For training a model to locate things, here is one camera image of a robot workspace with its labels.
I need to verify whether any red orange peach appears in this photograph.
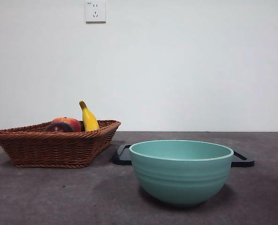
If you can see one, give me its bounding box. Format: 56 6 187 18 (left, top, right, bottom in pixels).
51 117 82 132

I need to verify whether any dark rectangular tray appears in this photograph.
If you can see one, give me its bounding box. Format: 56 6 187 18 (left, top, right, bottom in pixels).
112 144 255 167

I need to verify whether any teal ribbed bowl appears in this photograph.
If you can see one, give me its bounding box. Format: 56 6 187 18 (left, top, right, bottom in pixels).
129 140 234 207

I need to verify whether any yellow banana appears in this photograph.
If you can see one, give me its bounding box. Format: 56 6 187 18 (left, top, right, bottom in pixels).
79 100 100 132

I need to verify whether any white wall socket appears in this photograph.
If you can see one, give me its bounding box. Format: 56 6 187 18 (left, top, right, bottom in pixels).
85 1 107 24

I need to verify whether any brown wicker basket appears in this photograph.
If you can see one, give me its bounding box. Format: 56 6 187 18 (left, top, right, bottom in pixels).
0 120 121 168

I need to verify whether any dark red plum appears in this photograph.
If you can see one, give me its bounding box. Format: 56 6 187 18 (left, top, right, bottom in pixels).
44 122 75 133

